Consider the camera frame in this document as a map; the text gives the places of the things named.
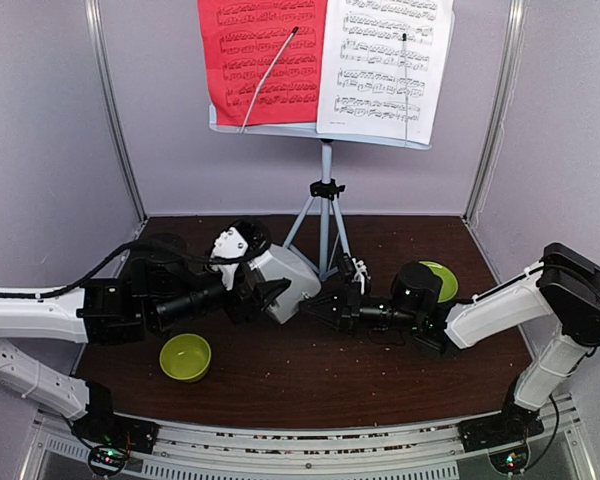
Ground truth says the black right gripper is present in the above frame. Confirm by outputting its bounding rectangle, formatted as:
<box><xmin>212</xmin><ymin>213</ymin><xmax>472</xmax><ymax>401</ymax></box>
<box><xmin>300</xmin><ymin>280</ymin><xmax>423</xmax><ymax>337</ymax></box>

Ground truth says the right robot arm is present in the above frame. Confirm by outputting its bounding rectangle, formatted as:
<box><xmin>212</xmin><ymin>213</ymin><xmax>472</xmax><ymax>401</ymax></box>
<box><xmin>299</xmin><ymin>242</ymin><xmax>600</xmax><ymax>442</ymax></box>

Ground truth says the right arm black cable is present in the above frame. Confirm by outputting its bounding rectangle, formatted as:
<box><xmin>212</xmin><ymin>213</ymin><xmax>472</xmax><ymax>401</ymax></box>
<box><xmin>522</xmin><ymin>394</ymin><xmax>561</xmax><ymax>461</ymax></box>

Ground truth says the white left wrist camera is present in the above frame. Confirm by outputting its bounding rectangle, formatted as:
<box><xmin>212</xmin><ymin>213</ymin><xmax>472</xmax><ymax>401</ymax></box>
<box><xmin>210</xmin><ymin>227</ymin><xmax>248</xmax><ymax>291</ymax></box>

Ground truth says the white metronome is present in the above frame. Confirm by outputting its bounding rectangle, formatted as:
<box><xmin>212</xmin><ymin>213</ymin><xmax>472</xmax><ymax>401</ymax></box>
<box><xmin>247</xmin><ymin>242</ymin><xmax>323</xmax><ymax>325</ymax></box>

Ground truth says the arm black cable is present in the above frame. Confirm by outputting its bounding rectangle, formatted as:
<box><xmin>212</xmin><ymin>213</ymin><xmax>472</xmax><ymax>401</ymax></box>
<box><xmin>522</xmin><ymin>394</ymin><xmax>561</xmax><ymax>461</ymax></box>
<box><xmin>29</xmin><ymin>239</ymin><xmax>261</xmax><ymax>301</ymax></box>

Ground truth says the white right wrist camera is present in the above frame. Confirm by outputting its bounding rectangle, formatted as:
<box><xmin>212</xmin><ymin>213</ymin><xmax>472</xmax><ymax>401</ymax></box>
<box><xmin>336</xmin><ymin>253</ymin><xmax>371</xmax><ymax>295</ymax></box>

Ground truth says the lime green plate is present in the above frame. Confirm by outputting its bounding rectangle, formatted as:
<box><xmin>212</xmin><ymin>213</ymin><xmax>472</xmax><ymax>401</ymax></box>
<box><xmin>421</xmin><ymin>261</ymin><xmax>459</xmax><ymax>304</ymax></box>

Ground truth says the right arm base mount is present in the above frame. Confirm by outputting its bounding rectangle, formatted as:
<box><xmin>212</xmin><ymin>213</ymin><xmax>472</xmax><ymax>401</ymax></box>
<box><xmin>458</xmin><ymin>382</ymin><xmax>544</xmax><ymax>452</ymax></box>

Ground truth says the white sheet music page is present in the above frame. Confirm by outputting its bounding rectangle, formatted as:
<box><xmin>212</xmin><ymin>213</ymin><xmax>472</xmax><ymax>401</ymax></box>
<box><xmin>316</xmin><ymin>0</ymin><xmax>454</xmax><ymax>145</ymax></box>

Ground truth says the red sheet music page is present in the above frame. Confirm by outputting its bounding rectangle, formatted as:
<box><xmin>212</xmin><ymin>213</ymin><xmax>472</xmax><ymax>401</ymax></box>
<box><xmin>198</xmin><ymin>0</ymin><xmax>327</xmax><ymax>127</ymax></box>

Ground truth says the left aluminium corner post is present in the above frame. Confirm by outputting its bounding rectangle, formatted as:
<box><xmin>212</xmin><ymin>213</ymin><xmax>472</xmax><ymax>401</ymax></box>
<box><xmin>84</xmin><ymin>0</ymin><xmax>148</xmax><ymax>223</ymax></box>

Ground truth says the aluminium front rail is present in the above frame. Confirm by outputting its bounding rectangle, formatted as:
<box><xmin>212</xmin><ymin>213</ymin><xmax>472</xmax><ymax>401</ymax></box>
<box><xmin>16</xmin><ymin>395</ymin><xmax>599</xmax><ymax>479</ymax></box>

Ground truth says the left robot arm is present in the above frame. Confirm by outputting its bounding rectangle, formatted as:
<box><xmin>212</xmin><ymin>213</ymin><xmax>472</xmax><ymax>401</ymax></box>
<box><xmin>0</xmin><ymin>220</ymin><xmax>304</xmax><ymax>444</ymax></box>

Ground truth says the white folding music stand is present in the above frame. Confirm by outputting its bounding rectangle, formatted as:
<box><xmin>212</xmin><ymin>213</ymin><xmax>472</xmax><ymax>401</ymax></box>
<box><xmin>209</xmin><ymin>105</ymin><xmax>431</xmax><ymax>281</ymax></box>

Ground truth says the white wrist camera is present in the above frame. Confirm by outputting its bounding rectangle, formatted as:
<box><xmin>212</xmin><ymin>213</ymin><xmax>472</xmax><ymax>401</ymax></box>
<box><xmin>336</xmin><ymin>253</ymin><xmax>371</xmax><ymax>295</ymax></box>
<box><xmin>210</xmin><ymin>227</ymin><xmax>248</xmax><ymax>291</ymax></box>

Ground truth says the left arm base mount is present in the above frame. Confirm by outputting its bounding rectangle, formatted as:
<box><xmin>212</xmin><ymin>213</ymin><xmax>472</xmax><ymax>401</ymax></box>
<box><xmin>72</xmin><ymin>381</ymin><xmax>159</xmax><ymax>454</ymax></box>

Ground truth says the lime green bowl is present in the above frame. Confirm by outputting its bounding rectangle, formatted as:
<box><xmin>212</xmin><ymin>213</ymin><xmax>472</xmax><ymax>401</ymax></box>
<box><xmin>159</xmin><ymin>334</ymin><xmax>212</xmax><ymax>383</ymax></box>

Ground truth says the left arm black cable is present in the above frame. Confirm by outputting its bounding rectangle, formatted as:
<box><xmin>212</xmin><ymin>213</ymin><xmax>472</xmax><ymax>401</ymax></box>
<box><xmin>29</xmin><ymin>239</ymin><xmax>261</xmax><ymax>301</ymax></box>

